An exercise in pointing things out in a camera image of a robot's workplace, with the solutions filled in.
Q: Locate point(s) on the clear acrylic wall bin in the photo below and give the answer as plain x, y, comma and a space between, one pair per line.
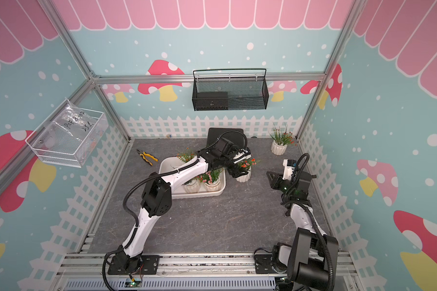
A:
68, 137

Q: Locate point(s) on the black plastic tool case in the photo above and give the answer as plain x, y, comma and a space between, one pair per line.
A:
218, 134

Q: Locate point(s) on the pink flower pot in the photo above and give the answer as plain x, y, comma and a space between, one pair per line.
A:
192, 186
211, 180

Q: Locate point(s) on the grass pot corner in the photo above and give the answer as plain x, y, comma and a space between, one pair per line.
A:
282, 138

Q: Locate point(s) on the yellow handled pliers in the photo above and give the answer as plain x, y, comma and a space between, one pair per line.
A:
146, 157

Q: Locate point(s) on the white plastic storage box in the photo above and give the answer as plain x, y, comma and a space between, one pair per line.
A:
171, 163

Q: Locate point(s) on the black wire mesh basket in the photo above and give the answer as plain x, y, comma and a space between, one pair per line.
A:
247, 88

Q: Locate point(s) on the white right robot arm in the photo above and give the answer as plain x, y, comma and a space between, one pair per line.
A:
310, 261

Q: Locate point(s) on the black box in basket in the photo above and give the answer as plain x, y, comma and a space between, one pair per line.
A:
206, 101

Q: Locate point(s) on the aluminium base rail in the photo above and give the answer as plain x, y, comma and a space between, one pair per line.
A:
175, 272

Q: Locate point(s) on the orange flower pot front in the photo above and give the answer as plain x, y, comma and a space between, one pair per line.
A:
186, 155

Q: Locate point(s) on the red flower pot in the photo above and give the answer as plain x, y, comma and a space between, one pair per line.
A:
246, 166

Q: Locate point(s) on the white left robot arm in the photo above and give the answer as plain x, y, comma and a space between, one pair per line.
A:
156, 201

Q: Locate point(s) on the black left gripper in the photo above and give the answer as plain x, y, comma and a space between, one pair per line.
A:
230, 173

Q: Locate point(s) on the pink flower pot front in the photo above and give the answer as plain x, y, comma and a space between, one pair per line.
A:
192, 186

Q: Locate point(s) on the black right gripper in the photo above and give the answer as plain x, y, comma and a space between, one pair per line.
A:
277, 181

